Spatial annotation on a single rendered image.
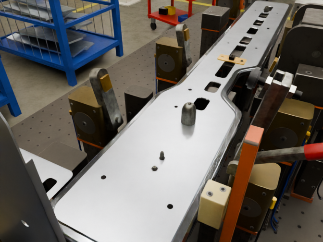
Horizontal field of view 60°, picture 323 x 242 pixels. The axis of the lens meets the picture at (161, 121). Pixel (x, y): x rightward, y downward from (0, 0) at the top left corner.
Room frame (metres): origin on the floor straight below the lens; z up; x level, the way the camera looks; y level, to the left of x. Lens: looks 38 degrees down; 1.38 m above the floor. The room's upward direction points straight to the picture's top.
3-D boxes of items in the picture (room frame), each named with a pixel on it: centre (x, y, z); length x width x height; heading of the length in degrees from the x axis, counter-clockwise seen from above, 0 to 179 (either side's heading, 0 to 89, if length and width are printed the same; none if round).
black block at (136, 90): (0.63, 0.07, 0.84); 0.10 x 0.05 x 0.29; 63
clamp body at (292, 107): (0.43, -0.26, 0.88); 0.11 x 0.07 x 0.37; 63
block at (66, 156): (0.40, 0.21, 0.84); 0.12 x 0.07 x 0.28; 63
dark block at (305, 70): (0.49, -0.30, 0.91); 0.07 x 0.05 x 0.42; 63
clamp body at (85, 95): (0.52, 0.17, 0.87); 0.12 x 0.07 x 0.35; 63
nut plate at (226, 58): (0.79, -0.21, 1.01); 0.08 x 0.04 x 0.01; 62
